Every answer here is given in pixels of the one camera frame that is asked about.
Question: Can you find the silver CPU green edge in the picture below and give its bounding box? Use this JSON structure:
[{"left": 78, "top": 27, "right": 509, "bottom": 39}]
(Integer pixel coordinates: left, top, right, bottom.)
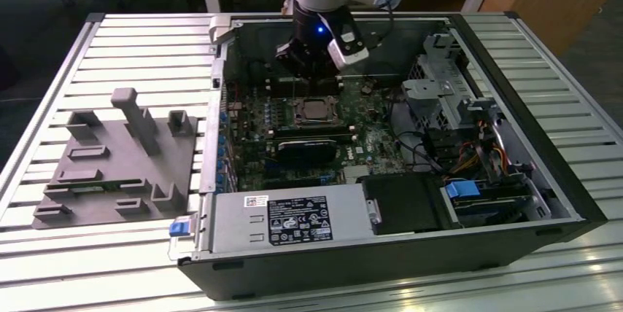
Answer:
[{"left": 303, "top": 101, "right": 330, "bottom": 120}]

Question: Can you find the hard disk in blue carrier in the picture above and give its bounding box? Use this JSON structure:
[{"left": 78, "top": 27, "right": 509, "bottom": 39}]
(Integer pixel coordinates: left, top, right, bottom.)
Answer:
[{"left": 441, "top": 179, "right": 537, "bottom": 228}]

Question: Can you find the blue case latch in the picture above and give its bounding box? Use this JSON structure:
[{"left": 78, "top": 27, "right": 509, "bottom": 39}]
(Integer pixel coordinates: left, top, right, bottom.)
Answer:
[{"left": 169, "top": 217, "right": 193, "bottom": 237}]

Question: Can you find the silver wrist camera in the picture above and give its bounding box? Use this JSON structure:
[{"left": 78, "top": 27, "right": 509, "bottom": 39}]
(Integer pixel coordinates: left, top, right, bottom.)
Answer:
[{"left": 326, "top": 23, "right": 371, "bottom": 71}]

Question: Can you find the silver chipset heatsink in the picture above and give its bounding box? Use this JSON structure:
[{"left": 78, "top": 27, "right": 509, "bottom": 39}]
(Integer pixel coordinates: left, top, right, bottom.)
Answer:
[{"left": 343, "top": 165, "right": 371, "bottom": 182}]

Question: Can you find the black drive bay box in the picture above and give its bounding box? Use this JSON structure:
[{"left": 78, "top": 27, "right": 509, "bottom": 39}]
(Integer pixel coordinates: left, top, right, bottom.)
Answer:
[{"left": 362, "top": 173, "right": 448, "bottom": 236}]

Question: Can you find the green motherboard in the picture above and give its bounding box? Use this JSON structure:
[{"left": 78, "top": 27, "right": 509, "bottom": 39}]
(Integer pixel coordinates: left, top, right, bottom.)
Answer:
[{"left": 222, "top": 78, "right": 409, "bottom": 192}]

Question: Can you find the orange wire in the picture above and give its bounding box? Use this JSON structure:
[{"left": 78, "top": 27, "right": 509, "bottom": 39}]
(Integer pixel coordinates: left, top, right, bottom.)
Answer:
[{"left": 489, "top": 144, "right": 512, "bottom": 174}]

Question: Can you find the silver drive cage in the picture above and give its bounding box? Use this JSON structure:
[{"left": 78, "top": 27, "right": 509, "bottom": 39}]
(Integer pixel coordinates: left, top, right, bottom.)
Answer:
[{"left": 399, "top": 33, "right": 496, "bottom": 131}]

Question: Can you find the CPU socket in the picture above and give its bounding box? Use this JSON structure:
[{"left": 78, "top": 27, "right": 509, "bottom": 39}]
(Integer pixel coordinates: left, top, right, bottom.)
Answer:
[{"left": 290, "top": 95, "right": 341, "bottom": 128}]

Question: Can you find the metal socket cover frame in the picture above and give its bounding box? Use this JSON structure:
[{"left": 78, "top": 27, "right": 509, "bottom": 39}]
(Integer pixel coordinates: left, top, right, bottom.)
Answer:
[{"left": 293, "top": 97, "right": 339, "bottom": 126}]

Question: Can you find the black graphics card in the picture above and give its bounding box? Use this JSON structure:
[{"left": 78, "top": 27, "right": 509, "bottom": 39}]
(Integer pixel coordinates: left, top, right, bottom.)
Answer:
[{"left": 275, "top": 139, "right": 341, "bottom": 163}]

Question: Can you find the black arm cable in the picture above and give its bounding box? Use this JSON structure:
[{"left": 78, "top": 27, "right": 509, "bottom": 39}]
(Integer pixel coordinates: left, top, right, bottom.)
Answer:
[{"left": 362, "top": 0, "right": 397, "bottom": 50}]

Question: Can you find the black PC case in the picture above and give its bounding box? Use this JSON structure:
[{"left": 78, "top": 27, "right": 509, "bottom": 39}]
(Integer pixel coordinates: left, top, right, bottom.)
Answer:
[{"left": 169, "top": 11, "right": 610, "bottom": 302}]

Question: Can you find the grey parts rack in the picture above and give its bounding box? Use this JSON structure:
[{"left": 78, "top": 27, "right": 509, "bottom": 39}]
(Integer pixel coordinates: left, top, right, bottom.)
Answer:
[{"left": 30, "top": 87, "right": 201, "bottom": 231}]

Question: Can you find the yellow wire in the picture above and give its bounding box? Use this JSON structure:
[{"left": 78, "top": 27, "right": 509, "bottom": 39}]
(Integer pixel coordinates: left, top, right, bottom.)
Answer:
[{"left": 449, "top": 151, "right": 484, "bottom": 176}]

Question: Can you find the silver power supply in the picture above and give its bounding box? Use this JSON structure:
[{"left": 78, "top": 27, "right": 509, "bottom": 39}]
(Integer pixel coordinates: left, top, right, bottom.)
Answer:
[{"left": 207, "top": 184, "right": 381, "bottom": 254}]

